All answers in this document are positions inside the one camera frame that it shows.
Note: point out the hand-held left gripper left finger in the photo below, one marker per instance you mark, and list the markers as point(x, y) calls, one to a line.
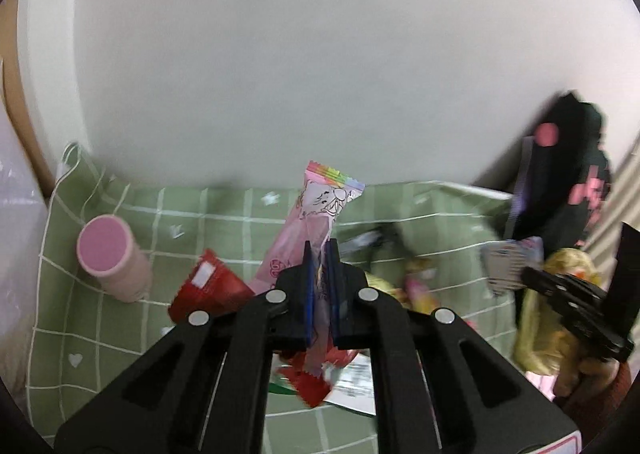
point(311, 294)

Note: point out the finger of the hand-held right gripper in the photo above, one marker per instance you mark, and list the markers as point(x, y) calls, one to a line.
point(595, 329)
point(570, 286)

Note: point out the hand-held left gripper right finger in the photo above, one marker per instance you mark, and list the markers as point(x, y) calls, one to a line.
point(334, 294)

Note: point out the yellow plastic bag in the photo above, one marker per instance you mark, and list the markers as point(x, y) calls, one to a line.
point(540, 334)

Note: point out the striped snack packet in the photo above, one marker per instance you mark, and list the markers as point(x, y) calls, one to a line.
point(510, 261)

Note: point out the pink candy wrapper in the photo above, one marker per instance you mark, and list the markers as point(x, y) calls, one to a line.
point(310, 214)

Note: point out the person's right forearm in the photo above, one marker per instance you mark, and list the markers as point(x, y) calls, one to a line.
point(605, 409)

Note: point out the person's right hand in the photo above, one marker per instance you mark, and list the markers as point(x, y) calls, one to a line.
point(585, 374)

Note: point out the beige curtain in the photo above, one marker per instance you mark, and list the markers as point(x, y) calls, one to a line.
point(625, 194)

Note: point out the red wrapper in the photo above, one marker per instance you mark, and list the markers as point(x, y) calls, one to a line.
point(215, 286)
point(310, 386)

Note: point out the pink yogurt cup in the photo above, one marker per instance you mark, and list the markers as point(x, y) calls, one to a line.
point(105, 244)

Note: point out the green checked tablecloth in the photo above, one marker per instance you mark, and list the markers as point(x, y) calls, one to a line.
point(100, 334)

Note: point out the wooden shelf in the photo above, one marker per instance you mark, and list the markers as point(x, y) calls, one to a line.
point(17, 99)

